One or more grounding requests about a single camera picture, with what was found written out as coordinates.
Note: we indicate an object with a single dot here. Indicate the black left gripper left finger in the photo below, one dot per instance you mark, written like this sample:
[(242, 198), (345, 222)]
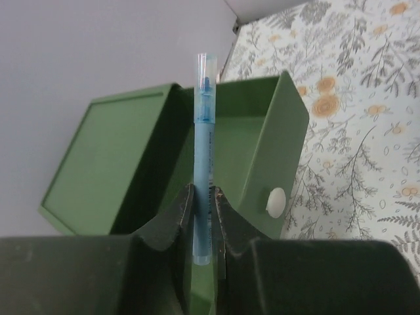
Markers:
[(146, 272)]

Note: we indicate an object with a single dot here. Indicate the floral table mat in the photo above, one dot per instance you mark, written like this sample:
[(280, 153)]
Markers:
[(356, 67)]

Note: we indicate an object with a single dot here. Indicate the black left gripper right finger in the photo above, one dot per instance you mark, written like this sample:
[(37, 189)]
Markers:
[(255, 274)]

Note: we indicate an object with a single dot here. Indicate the green red yellow drawer box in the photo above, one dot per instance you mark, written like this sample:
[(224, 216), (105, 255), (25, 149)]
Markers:
[(119, 169)]

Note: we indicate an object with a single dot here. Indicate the light blue pen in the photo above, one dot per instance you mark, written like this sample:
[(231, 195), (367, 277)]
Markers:
[(204, 139)]

